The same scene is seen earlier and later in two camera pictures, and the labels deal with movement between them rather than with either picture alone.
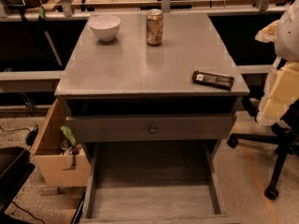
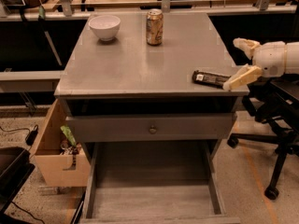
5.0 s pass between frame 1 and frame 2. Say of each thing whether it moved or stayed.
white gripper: moved
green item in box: stayed
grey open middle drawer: stayed
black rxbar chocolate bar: stayed
